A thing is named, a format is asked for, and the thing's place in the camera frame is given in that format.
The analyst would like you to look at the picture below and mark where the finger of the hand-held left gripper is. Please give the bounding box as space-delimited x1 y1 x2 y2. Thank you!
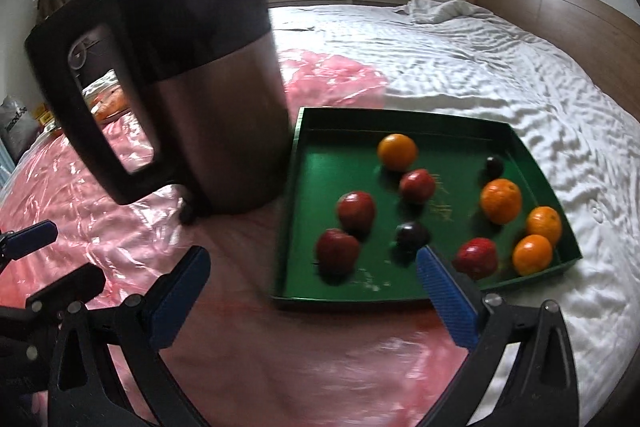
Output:
0 263 107 358
0 220 58 264

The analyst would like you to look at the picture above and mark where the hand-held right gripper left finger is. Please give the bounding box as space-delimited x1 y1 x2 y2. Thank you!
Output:
47 245 212 427

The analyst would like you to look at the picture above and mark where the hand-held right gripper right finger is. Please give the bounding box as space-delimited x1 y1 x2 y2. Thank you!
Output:
416 245 581 427

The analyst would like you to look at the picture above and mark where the red apple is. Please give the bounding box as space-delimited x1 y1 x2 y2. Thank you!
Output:
399 169 436 204
336 191 377 233
454 238 499 280
315 228 361 275

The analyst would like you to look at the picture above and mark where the orange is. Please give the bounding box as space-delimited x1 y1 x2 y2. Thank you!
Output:
480 179 523 225
377 133 418 171
511 234 554 277
525 206 563 244

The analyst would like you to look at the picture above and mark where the green tray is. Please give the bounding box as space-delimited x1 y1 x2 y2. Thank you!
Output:
271 107 585 312

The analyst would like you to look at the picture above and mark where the pink plastic sheet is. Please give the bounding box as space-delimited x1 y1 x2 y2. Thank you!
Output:
0 49 481 427

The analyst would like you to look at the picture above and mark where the grey printed bag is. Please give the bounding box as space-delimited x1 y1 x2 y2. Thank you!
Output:
0 96 33 152

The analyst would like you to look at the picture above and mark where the yellow box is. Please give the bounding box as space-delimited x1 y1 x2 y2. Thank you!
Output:
31 104 56 130

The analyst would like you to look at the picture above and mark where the orange plate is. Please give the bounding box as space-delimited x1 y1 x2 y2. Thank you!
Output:
90 87 132 122

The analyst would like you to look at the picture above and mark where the black and bronze electric kettle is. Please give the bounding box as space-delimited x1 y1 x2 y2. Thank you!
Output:
24 0 291 225

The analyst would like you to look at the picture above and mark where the white bed sheet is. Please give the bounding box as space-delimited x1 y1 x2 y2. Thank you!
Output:
0 4 640 427

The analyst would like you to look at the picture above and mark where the crumpled white blanket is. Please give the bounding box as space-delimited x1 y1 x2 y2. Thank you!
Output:
395 0 496 25

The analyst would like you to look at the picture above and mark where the wooden headboard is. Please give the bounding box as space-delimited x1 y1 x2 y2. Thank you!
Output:
466 0 640 82

